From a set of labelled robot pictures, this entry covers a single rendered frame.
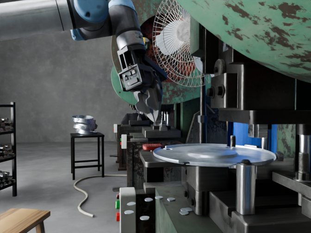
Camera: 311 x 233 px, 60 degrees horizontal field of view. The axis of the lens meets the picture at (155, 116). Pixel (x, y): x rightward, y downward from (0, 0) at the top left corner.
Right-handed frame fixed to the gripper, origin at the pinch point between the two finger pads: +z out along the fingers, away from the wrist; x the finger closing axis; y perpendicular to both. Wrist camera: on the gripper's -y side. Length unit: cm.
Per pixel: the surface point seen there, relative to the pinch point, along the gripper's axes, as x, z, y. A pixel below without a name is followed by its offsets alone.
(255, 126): 24.0, 10.1, -5.5
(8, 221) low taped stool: -104, 22, -6
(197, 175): 11.3, 17.3, 7.3
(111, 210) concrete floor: -139, 45, -109
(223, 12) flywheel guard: 34.2, -2.3, 34.6
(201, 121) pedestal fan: -22, -2, -79
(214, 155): 16.0, 13.9, 5.7
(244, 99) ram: 25.5, 3.7, 3.1
